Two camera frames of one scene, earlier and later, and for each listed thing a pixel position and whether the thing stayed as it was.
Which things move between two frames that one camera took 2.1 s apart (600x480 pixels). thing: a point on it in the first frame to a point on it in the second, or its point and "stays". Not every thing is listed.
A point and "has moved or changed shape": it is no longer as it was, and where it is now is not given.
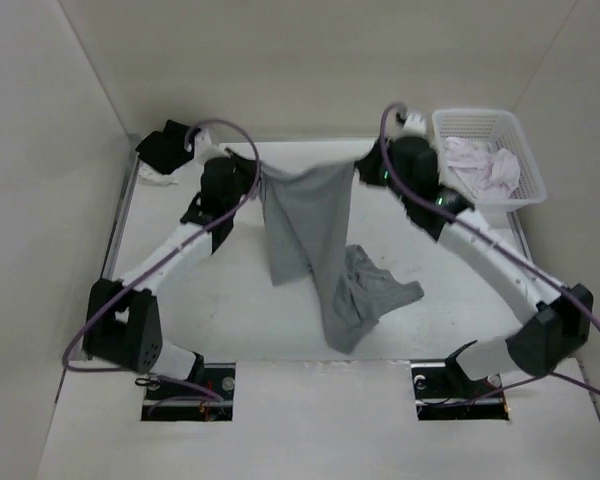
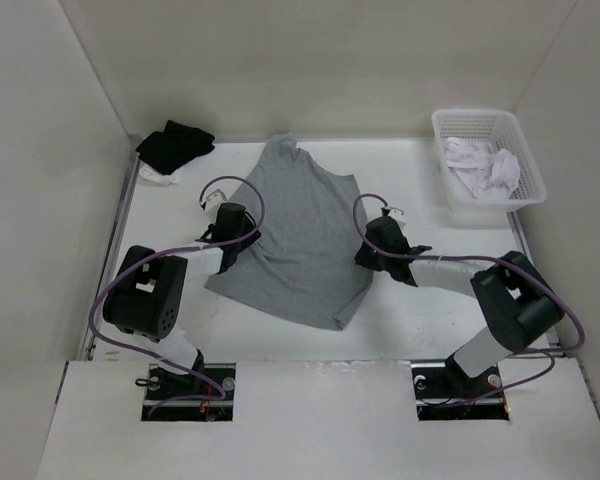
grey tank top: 309,218 has moved or changed shape
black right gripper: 368,167 to 363,257
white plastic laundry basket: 497,129 stays
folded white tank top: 148,175 stays
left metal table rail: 122,207 stays
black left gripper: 247,165 to 247,243
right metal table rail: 519,234 stays
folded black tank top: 166,150 stays
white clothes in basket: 489,173 stays
